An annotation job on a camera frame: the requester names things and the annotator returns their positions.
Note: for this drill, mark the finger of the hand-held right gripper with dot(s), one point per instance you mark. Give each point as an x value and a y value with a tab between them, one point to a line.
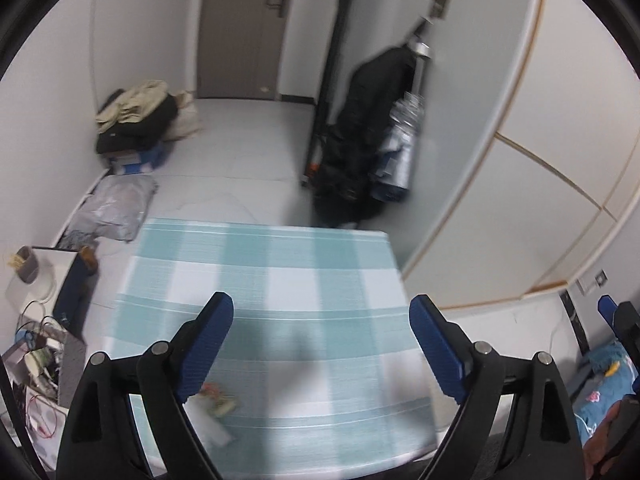
607	310

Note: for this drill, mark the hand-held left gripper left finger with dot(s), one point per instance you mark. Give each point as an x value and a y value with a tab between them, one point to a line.
207	355

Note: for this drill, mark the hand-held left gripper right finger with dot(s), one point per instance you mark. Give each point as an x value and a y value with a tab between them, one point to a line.
440	350

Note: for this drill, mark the clear printed wrapper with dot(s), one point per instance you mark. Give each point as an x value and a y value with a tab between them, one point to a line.
222	402

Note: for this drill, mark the person's right hand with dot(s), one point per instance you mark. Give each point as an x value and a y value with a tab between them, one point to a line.
600	442

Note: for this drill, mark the blue floral blanket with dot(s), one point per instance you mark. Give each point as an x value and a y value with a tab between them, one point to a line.
600	375

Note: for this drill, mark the teal checkered tablecloth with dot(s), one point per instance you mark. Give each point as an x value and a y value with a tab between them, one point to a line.
300	285

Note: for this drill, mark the grey flat board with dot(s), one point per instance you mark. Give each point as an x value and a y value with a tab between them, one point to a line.
72	370

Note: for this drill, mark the dark blue panel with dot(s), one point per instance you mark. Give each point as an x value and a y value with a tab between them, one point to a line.
72	300

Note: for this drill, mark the small brown object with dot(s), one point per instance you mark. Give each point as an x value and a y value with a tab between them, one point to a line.
90	258

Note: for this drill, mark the white wardrobe with gold trim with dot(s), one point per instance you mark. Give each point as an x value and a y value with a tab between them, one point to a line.
550	160

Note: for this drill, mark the clear plastic bag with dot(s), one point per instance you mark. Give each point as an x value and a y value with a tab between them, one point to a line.
117	205

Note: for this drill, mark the white flat board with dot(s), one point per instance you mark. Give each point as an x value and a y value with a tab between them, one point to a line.
57	262

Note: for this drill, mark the silver folded umbrella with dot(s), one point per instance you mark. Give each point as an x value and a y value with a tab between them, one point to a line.
402	155

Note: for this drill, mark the grey pen holder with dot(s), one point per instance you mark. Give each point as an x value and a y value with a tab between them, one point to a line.
26	266

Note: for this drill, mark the blue box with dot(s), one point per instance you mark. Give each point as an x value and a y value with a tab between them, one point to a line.
137	159

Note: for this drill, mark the black backpack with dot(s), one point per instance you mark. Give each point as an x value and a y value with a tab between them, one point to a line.
355	135

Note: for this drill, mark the black garment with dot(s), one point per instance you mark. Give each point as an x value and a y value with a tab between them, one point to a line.
145	127

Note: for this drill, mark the beige bag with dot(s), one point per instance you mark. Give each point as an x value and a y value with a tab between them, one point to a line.
186	117

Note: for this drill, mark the beige garment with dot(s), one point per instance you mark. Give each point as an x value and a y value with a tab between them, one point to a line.
132	105

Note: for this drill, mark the black stand pole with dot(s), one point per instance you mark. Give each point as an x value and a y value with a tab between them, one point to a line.
335	60

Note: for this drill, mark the brown door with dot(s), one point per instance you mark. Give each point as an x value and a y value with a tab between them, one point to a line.
240	35

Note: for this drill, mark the white wall socket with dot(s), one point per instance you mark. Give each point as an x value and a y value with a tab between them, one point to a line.
600	277

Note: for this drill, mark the metal wall hook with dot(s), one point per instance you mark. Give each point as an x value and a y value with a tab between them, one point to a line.
440	6

